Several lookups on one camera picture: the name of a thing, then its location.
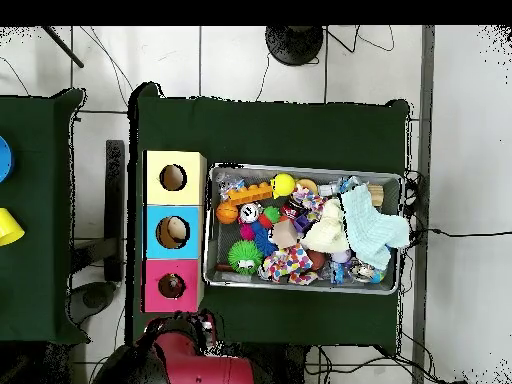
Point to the yellow ball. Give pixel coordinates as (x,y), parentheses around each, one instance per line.
(283,186)

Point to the green cloth side table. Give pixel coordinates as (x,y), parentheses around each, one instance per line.
(40,280)

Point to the yellow cup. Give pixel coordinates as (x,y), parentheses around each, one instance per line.
(8,228)

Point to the green spiky rubber ball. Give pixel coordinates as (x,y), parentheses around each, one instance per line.
(245,258)

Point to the orange ball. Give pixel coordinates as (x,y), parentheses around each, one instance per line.
(227,212)

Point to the black pole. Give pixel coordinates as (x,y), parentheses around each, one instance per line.
(64,48)

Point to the black panel stand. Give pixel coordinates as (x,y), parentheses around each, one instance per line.
(115,208)

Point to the dark green table cloth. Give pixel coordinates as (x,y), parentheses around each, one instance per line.
(280,136)

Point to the cream white cloth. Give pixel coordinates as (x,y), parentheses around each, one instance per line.
(326,232)

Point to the large colourful dotted cloth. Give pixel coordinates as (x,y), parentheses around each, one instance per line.
(290,262)

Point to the wooden box with three holes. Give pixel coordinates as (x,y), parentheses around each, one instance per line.
(156,160)

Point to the grey round stand foot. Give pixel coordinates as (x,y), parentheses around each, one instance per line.
(94,300)

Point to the shallow clear mesh bin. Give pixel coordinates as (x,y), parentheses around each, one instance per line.
(394,182)

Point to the orange toy building block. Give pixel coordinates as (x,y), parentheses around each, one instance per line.
(250,194)

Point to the blue round object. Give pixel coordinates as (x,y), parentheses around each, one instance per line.
(5,158)

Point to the mint green cloth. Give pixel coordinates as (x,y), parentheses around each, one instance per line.
(372,224)

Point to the black round stand base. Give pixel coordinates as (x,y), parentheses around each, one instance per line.
(294,44)

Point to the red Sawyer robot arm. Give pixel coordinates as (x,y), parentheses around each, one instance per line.
(200,368)

